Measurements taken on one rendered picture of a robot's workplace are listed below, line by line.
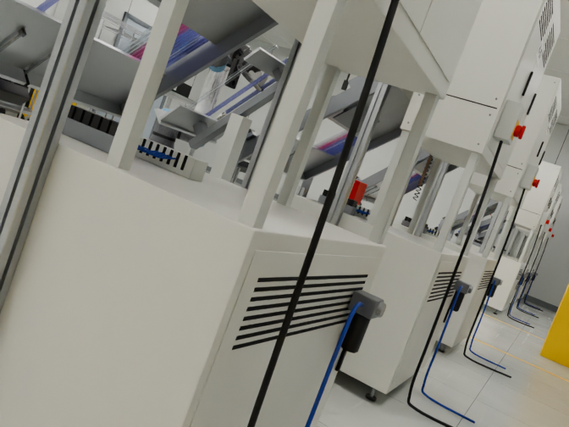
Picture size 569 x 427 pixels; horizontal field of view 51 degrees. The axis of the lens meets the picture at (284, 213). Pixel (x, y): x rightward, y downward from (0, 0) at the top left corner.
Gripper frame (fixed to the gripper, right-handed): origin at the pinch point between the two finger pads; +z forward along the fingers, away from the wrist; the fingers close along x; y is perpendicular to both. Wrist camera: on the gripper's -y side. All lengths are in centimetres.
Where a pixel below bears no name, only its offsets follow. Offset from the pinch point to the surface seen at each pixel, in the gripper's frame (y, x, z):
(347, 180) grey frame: 1.4, 17.2, 46.2
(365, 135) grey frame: 17.5, 17.4, 37.5
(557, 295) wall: -45, 906, 76
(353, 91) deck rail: 24.5, 20.3, 18.8
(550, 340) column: -23, 343, 130
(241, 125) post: -9.9, -13.4, 14.5
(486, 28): 75, 24, 36
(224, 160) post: -22.8, -14.3, 20.3
